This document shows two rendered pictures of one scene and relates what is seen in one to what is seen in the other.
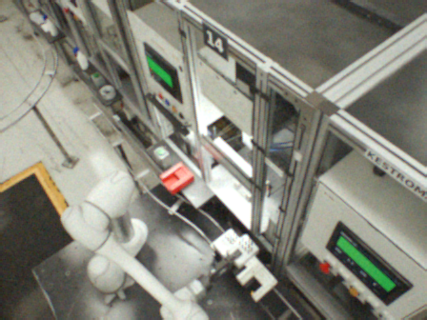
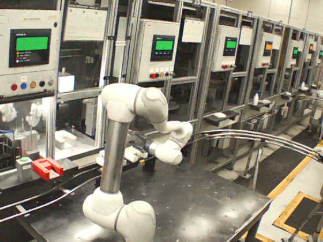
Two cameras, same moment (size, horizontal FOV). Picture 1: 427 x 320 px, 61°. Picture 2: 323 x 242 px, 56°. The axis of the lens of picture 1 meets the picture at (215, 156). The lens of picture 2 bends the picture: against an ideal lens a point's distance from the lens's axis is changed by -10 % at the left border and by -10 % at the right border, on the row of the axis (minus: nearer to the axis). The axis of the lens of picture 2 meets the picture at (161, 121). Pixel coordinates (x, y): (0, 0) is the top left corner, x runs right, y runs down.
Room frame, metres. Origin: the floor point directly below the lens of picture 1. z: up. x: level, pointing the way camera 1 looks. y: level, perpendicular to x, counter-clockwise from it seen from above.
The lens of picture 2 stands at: (1.09, 1.98, 1.88)
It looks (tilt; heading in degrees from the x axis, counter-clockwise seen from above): 19 degrees down; 251
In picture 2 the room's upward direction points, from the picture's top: 8 degrees clockwise
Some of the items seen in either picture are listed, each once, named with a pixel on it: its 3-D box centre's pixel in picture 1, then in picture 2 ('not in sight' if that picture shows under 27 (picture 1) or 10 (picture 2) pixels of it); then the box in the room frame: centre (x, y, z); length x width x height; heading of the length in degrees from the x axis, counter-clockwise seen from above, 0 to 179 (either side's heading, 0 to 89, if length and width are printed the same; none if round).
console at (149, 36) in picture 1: (183, 63); (16, 49); (1.35, 0.11, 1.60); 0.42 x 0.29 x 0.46; 34
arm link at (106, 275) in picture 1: (105, 270); (138, 221); (0.68, 0.64, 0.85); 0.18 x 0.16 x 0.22; 146
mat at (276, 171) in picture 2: not in sight; (305, 144); (-3.19, -2.27, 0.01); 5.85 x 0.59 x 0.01; 34
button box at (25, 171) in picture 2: (164, 157); (23, 168); (1.28, 0.31, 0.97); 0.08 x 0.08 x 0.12; 34
